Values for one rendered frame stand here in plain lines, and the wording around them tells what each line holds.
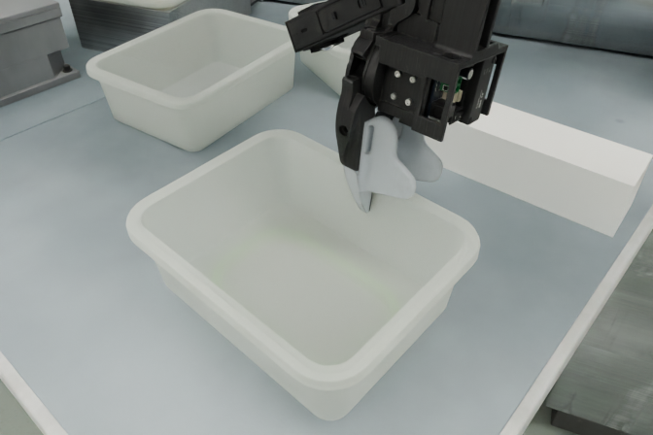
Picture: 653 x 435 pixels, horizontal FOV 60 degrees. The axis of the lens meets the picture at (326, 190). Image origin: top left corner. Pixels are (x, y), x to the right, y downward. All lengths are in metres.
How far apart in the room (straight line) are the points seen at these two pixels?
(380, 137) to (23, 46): 0.53
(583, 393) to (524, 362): 0.74
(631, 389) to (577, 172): 0.67
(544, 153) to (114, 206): 0.42
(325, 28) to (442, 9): 0.09
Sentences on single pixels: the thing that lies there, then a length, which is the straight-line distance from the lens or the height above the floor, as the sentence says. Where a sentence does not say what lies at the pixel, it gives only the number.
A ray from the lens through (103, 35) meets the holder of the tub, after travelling 0.91.
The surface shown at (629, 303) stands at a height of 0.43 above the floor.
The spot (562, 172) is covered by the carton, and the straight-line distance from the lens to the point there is 0.57.
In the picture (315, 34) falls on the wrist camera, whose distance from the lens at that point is 0.44.
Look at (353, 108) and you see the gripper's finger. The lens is 0.39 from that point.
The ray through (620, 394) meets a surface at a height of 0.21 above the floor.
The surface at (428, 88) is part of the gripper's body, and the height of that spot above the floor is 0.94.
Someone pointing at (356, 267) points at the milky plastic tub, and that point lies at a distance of 0.48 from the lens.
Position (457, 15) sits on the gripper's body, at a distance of 0.37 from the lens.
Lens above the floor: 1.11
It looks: 38 degrees down
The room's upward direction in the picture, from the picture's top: straight up
